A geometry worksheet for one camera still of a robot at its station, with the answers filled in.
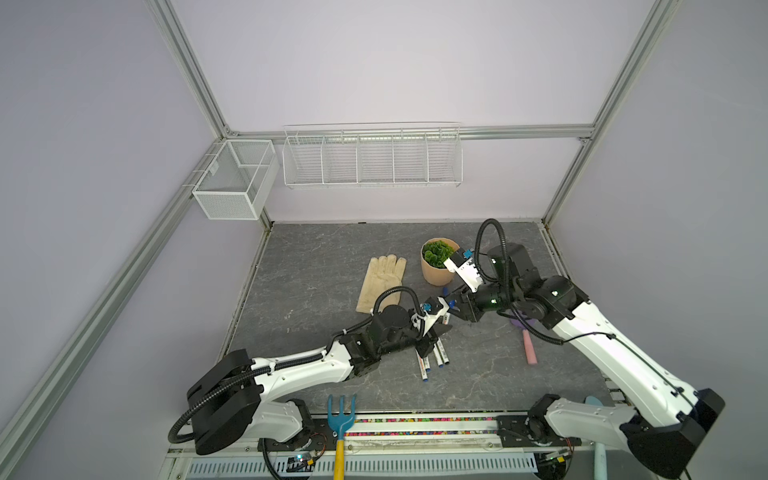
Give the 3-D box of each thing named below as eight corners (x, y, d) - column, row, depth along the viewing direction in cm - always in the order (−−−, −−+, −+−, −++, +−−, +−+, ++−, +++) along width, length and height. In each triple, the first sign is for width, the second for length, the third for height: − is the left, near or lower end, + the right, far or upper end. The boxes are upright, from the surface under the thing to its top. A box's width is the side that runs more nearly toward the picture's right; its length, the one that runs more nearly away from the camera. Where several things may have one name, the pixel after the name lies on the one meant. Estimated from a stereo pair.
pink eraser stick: (528, 364, 87) (532, 361, 85) (519, 333, 93) (522, 329, 91) (535, 364, 87) (538, 361, 85) (526, 333, 93) (529, 329, 91)
